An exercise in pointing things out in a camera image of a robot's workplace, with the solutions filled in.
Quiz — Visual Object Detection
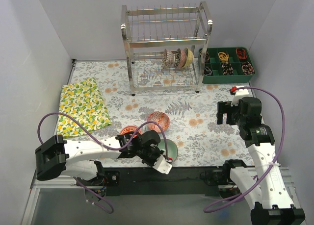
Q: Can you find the mint green bowl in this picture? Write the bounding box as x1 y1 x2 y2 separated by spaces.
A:
157 139 178 162

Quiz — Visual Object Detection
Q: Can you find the orange geometric patterned bowl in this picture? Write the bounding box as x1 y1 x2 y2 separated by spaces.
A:
147 111 170 133

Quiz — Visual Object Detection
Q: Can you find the yellow and teal patterned bowl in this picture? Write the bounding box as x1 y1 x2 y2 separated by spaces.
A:
184 47 193 68

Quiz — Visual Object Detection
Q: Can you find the black leaf patterned bowl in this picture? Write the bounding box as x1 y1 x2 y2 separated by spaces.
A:
174 49 186 68

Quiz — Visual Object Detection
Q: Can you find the small purple patterned bowl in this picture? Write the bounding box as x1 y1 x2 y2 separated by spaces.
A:
162 49 175 69

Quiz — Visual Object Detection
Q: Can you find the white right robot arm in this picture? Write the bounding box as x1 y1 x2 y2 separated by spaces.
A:
217 97 305 225

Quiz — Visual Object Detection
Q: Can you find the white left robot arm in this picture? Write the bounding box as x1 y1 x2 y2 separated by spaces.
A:
35 130 172 186

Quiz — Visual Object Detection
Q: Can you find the stainless steel dish rack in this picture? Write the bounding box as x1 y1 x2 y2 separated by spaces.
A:
120 1 213 96

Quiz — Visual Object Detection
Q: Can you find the orange floral patterned bowl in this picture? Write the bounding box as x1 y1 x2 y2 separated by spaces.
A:
120 125 142 137

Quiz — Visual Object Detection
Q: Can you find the floral patterned table mat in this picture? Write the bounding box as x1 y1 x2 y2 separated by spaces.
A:
57 61 253 167

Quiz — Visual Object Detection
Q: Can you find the green compartment organizer tray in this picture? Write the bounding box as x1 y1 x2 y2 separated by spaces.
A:
203 47 256 84

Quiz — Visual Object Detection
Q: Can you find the lemon print cloth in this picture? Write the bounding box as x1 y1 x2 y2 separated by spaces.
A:
59 77 112 132

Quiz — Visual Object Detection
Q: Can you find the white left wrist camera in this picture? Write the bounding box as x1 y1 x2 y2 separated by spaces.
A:
152 155 172 175

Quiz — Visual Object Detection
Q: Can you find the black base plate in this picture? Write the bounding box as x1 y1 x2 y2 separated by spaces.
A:
76 166 251 196

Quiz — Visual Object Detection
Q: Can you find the aluminium front rail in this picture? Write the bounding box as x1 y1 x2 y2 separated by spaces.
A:
30 167 294 189

